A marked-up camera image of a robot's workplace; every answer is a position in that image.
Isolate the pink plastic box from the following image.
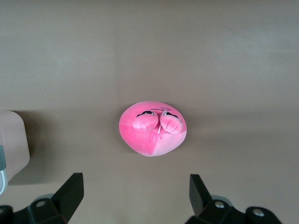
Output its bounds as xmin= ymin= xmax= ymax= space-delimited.
xmin=0 ymin=110 xmax=30 ymax=185

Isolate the pink plush toy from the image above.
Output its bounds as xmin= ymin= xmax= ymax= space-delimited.
xmin=118 ymin=100 xmax=188 ymax=157

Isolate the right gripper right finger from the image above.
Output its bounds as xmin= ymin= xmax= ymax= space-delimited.
xmin=186 ymin=174 xmax=281 ymax=224

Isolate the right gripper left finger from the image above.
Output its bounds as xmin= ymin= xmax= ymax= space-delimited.
xmin=0 ymin=172 xmax=84 ymax=224

